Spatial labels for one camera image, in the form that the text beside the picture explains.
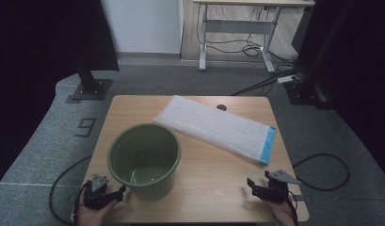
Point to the black metal stand square base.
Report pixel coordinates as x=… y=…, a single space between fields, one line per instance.
x=91 y=88

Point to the white desk with metal legs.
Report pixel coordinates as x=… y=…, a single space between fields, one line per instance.
x=237 y=26

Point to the green plastic bin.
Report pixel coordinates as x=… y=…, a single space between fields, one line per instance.
x=143 y=175

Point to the black curtain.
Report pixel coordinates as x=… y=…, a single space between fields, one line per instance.
x=39 y=62
x=362 y=62

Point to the white plastic bag blue edge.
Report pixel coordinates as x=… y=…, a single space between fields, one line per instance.
x=212 y=125

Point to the person's left hand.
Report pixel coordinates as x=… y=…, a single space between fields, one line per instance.
x=91 y=217

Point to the white power strip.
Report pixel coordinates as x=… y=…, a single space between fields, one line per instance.
x=287 y=79

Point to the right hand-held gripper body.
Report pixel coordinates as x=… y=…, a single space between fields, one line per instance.
x=275 y=190

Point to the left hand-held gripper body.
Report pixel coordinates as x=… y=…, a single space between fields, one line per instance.
x=96 y=196

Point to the black metal stand large base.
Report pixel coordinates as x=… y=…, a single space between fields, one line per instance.
x=309 y=88

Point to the round black table grommet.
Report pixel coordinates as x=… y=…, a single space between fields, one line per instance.
x=221 y=107

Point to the person's right hand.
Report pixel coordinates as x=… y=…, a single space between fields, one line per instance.
x=285 y=215

